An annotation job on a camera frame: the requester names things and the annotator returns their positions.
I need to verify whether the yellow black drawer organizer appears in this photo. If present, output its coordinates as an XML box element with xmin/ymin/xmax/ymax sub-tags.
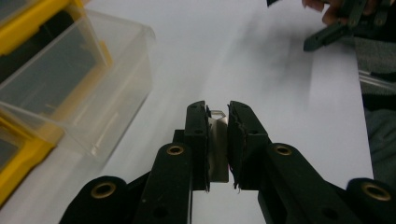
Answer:
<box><xmin>0</xmin><ymin>0</ymin><xmax>115</xmax><ymax>208</ymax></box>

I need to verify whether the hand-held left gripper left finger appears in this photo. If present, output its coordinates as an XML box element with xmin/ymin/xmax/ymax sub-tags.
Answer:
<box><xmin>132</xmin><ymin>100</ymin><xmax>211</xmax><ymax>224</ymax></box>

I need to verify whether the aluminium floor rail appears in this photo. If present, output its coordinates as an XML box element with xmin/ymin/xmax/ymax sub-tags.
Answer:
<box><xmin>358</xmin><ymin>69</ymin><xmax>396</xmax><ymax>92</ymax></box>

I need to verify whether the small silver metal piece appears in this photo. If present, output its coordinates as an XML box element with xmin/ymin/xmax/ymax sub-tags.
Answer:
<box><xmin>207</xmin><ymin>108</ymin><xmax>231</xmax><ymax>184</ymax></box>

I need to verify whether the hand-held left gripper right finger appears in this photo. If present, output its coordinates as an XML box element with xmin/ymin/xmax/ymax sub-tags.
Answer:
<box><xmin>227</xmin><ymin>100</ymin><xmax>364</xmax><ymax>224</ymax></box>

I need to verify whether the transparent plastic drawer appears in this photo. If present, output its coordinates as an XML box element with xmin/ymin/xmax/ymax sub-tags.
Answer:
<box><xmin>0</xmin><ymin>8</ymin><xmax>157</xmax><ymax>163</ymax></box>

